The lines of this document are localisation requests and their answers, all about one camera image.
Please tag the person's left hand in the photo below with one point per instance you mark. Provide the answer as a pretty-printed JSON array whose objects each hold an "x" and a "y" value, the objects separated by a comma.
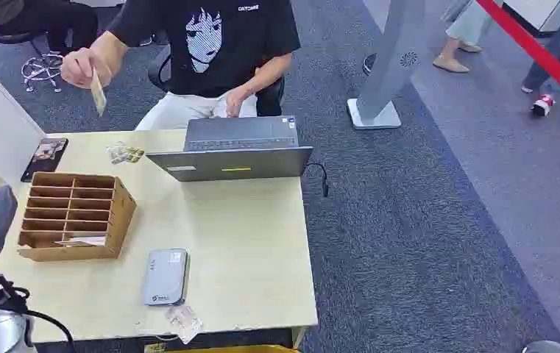
[{"x": 235, "y": 102}]

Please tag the person's right hand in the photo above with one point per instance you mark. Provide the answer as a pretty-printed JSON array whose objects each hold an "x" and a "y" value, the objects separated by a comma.
[{"x": 77, "y": 68}]

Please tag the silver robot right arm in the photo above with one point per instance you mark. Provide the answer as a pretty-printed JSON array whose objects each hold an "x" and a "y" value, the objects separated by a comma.
[{"x": 548, "y": 348}]

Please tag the black stool with chrome base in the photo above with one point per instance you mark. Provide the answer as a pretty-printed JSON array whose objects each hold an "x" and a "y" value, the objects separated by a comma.
[{"x": 40, "y": 70}]

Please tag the black office chair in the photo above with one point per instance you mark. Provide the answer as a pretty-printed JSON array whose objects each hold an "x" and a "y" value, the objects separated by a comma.
[{"x": 272, "y": 100}]

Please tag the person in background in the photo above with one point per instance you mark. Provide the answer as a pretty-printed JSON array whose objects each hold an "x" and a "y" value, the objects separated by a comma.
[{"x": 40, "y": 19}]

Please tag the grey laptop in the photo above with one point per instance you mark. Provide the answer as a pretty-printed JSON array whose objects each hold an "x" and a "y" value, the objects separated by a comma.
[{"x": 231, "y": 165}]

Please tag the dark picture card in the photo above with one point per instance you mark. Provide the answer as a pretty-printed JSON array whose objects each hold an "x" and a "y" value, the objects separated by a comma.
[{"x": 45, "y": 156}]

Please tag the white card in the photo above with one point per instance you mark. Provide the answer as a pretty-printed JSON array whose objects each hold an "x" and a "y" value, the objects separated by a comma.
[{"x": 87, "y": 240}]

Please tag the stack of wrapped cards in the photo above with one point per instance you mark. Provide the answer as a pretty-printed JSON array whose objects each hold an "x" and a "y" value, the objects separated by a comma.
[{"x": 124, "y": 153}]

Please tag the wooden card sorting box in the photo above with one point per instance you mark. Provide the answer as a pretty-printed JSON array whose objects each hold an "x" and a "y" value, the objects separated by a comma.
[{"x": 118, "y": 214}]

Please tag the black round floor object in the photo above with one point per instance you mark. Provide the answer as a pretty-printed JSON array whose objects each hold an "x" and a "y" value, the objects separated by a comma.
[{"x": 369, "y": 63}]

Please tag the grey floor stand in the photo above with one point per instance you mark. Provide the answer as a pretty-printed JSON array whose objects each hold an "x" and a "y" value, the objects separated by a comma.
[{"x": 392, "y": 58}]

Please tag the grey card reader device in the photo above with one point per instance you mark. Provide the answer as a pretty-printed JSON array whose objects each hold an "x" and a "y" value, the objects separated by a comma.
[{"x": 166, "y": 276}]

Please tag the clear plastic card sleeve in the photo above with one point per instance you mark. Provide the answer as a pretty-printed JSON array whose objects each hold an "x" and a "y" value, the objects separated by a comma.
[{"x": 184, "y": 322}]

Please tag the passing person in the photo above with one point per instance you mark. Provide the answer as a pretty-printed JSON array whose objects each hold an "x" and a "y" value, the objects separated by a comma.
[
  {"x": 465, "y": 29},
  {"x": 557, "y": 53}
]

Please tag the red barrier belt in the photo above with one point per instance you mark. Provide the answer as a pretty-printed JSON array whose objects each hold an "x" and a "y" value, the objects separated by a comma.
[{"x": 538, "y": 53}]

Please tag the white counter unit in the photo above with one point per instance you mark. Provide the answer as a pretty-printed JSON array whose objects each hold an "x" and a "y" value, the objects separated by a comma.
[{"x": 543, "y": 12}]

